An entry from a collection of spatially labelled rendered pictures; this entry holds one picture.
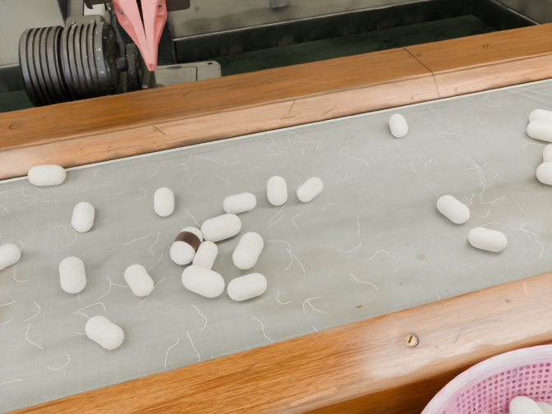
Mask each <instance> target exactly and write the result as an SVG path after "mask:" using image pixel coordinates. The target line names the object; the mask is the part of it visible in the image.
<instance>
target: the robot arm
mask: <svg viewBox="0 0 552 414"><path fill-rule="evenodd" d="M84 2H85V5H86V7H87V8H89V9H93V5H98V4H105V3H111V2H112V3H113V5H114V9H115V12H116V14H117V18H118V21H119V23H120V24H121V26H122V27H123V28H124V30H125V31H126V32H127V33H128V34H129V35H130V37H131V38H132V40H133V41H134V42H135V43H136V45H137V46H138V48H139V49H140V52H141V54H142V56H143V58H144V60H145V64H146V66H147V67H148V69H149V71H155V70H156V69H157V58H158V45H159V41H160V37H161V34H162V32H163V28H164V25H165V22H166V20H167V12H174V11H180V10H186V9H188V8H189V7H190V6H191V3H190V0H84ZM140 16H143V17H144V23H145V32H144V29H143V25H142V22H141V19H140ZM145 33H146V38H145ZM146 40H147V41H146Z"/></svg>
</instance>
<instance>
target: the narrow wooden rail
mask: <svg viewBox="0 0 552 414"><path fill-rule="evenodd" d="M543 345H552V271H550V272H546V273H543V274H537V275H534V276H531V277H527V278H522V279H519V280H515V281H512V282H508V283H502V284H500V285H496V286H493V287H487V288H483V289H480V290H476V291H474V292H468V293H464V294H461V295H457V296H454V297H449V298H445V299H442V300H438V301H433V302H430V303H426V304H423V305H419V306H414V307H410V308H407V309H404V310H398V311H395V312H391V313H388V314H384V315H379V316H376V317H372V318H369V319H365V320H360V321H357V322H353V323H350V324H344V325H340V326H337V327H334V328H331V329H325V330H321V331H318V332H314V333H309V334H306V335H302V336H299V337H295V338H290V339H287V340H283V341H280V342H276V343H271V344H267V345H264V346H261V347H255V348H252V349H248V350H245V351H242V352H236V353H233V354H229V355H226V356H221V357H217V358H214V359H210V360H207V361H201V362H197V363H195V364H191V365H188V366H182V367H178V368H175V369H172V370H166V371H163V372H159V373H156V374H152V375H147V376H144V377H140V378H137V379H131V380H128V381H125V382H121V383H118V384H112V385H109V386H105V387H102V388H99V389H93V390H90V391H86V392H83V393H78V394H74V395H71V396H67V397H64V398H58V399H55V400H52V401H48V402H42V403H39V404H35V405H33V406H29V407H23V408H20V409H16V410H13V411H10V412H4V413H1V414H421V413H422V411H423V410H424V409H425V407H426V405H427V404H428V403H429V402H430V401H431V399H432V398H433V397H434V396H435V395H436V394H437V393H438V392H439V391H440V390H441V389H442V388H443V387H444V386H445V385H446V384H448V383H449V382H450V381H451V380H453V379H454V378H456V377H457V376H458V375H460V374H461V373H462V372H464V371H465V370H468V369H469V368H471V367H473V366H475V365H476V364H478V363H480V362H482V361H485V360H487V359H490V358H491V357H495V356H498V355H500V354H503V353H506V352H511V351H514V350H518V349H522V348H526V347H535V346H543Z"/></svg>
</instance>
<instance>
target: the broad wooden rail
mask: <svg viewBox="0 0 552 414"><path fill-rule="evenodd" d="M549 79H552V23H548V24H543V25H533V26H528V27H522V28H517V29H512V30H503V31H498V32H493V33H488V34H478V35H473V36H467V37H462V38H457V39H448V40H443V41H438V42H433V43H427V44H418V45H412V46H407V47H402V48H393V49H388V50H383V51H378V52H372V53H363V54H357V55H352V56H347V57H338V58H333V59H328V60H323V61H317V62H308V63H302V64H297V65H292V66H287V67H278V68H273V69H268V70H262V71H253V72H247V73H242V74H237V75H232V76H223V77H218V78H213V79H207V80H198V81H192V82H187V83H182V84H177V85H168V86H163V87H158V88H152V89H147V90H137V91H132V92H128V93H124V94H115V95H108V96H103V97H97V98H92V99H82V100H77V101H72V102H67V103H58V104H53V105H47V106H42V107H37V108H27V109H22V110H17V111H12V112H7V113H0V181H5V180H9V179H13V178H18V177H27V176H28V172H29V171H30V169H31V168H33V167H34V166H39V165H58V166H61V167H62V168H63V169H67V168H75V167H80V166H85V165H89V164H93V163H102V162H107V161H111V160H115V159H124V158H129V157H133V156H137V155H142V154H151V153H155V152H159V151H165V150H173V149H177V148H181V147H187V146H191V145H199V144H204V143H209V142H213V141H217V140H226V139H231V138H235V137H239V136H248V135H253V134H257V133H261V132H267V131H275V130H279V129H283V128H289V127H297V126H301V125H306V124H311V123H315V122H323V121H328V120H333V119H337V118H341V117H350V116H355V115H359V114H363V113H372V112H377V111H381V110H385V109H391V108H399V107H403V106H407V105H413V104H421V103H425V102H430V101H435V100H439V99H447V98H452V97H457V96H461V95H465V94H474V93H479V92H483V91H487V90H496V89H501V88H505V87H509V86H515V85H523V84H527V83H532V82H537V81H545V80H549Z"/></svg>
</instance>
